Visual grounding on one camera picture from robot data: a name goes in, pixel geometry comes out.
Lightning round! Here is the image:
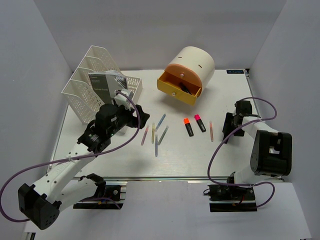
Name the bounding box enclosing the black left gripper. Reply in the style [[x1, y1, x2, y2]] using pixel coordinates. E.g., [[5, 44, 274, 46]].
[[108, 98, 150, 137]]

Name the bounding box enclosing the pink cap black highlighter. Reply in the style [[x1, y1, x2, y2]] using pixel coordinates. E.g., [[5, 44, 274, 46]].
[[194, 114, 206, 133]]

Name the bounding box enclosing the orange cap black highlighter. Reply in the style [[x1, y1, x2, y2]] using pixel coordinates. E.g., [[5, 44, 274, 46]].
[[183, 118, 194, 137]]

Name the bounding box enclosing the yellow drawer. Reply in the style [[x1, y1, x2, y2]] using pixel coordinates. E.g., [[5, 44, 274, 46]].
[[157, 71, 202, 106]]

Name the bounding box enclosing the purple cap black highlighter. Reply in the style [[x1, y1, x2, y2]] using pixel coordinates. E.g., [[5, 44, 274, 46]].
[[179, 82, 192, 95]]

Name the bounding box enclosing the grey setup guide booklet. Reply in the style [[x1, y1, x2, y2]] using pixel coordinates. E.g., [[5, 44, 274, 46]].
[[88, 70, 128, 104]]

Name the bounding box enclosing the orange drawer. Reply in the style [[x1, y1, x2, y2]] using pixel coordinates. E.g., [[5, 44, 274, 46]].
[[164, 63, 203, 87]]

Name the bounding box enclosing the cream round drawer cabinet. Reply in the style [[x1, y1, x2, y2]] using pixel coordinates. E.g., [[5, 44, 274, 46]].
[[167, 46, 215, 89]]

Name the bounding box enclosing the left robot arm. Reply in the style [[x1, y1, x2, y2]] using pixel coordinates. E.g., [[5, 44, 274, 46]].
[[18, 104, 150, 230]]

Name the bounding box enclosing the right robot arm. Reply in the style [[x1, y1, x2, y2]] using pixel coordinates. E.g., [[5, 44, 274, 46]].
[[222, 99, 293, 200]]

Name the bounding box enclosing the pink slim pastel pen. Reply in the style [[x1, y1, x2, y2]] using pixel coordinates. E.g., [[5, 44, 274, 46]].
[[140, 125, 150, 146]]

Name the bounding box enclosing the yellow slim pastel pen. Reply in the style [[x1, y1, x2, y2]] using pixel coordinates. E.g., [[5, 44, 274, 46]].
[[151, 122, 155, 144]]

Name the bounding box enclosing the blue slim pastel pen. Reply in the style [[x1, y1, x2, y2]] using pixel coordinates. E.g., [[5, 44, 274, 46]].
[[155, 113, 166, 131]]

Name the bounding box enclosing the orange slim pastel pen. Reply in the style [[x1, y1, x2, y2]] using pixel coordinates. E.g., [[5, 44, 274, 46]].
[[209, 121, 214, 142]]

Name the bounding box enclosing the purple slim pastel pen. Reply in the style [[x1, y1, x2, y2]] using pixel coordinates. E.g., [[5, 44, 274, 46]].
[[154, 134, 158, 157]]

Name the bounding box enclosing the green slim pastel pen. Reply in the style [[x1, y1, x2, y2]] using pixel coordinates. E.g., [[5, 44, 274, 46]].
[[158, 125, 169, 145]]

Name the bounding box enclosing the white perforated file organizer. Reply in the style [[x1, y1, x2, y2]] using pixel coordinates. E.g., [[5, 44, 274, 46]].
[[62, 45, 143, 125]]

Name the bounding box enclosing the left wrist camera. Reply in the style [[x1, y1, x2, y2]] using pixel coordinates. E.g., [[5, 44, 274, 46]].
[[113, 89, 134, 110]]

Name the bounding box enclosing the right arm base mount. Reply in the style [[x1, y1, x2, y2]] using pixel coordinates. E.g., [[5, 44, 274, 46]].
[[203, 184, 257, 213]]

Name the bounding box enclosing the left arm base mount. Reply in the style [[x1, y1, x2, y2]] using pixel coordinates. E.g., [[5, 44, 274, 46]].
[[73, 181, 127, 210]]

